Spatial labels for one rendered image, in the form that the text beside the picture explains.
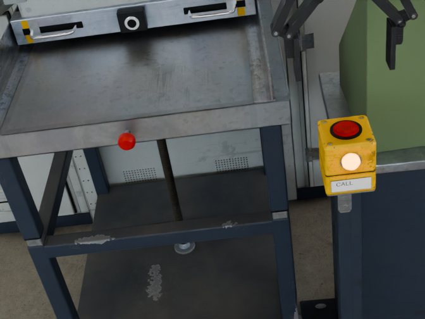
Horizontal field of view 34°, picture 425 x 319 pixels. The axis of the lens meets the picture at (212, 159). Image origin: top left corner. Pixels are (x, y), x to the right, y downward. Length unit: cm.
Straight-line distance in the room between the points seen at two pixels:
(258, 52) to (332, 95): 18
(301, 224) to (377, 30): 118
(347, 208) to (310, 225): 107
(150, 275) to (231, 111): 76
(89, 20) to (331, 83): 55
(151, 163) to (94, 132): 91
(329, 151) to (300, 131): 110
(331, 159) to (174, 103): 37
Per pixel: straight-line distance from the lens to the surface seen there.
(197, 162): 221
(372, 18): 115
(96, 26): 158
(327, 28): 197
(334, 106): 143
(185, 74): 140
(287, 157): 222
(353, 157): 108
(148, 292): 189
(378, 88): 122
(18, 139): 137
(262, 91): 131
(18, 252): 241
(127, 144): 128
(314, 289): 206
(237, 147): 218
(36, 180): 229
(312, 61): 202
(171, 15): 155
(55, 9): 159
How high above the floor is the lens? 155
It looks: 37 degrees down
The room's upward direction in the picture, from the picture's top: 10 degrees counter-clockwise
